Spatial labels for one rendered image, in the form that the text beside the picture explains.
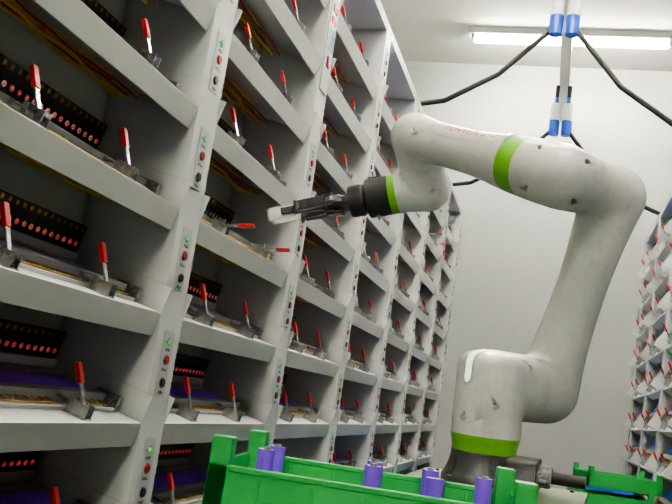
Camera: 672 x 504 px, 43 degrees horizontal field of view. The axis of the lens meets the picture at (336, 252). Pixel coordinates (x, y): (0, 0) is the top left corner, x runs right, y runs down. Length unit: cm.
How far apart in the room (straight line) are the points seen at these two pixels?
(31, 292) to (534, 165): 88
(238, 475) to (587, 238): 105
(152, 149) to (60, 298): 47
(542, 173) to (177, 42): 75
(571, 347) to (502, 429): 23
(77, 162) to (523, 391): 88
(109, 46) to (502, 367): 87
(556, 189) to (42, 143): 87
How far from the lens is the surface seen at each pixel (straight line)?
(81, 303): 137
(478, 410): 158
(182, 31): 175
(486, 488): 96
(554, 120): 541
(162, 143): 168
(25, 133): 122
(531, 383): 163
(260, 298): 228
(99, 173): 137
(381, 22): 315
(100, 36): 137
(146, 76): 150
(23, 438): 130
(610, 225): 169
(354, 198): 196
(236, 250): 191
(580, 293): 170
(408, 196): 193
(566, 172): 156
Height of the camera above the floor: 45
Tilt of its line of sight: 9 degrees up
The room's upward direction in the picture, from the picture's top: 8 degrees clockwise
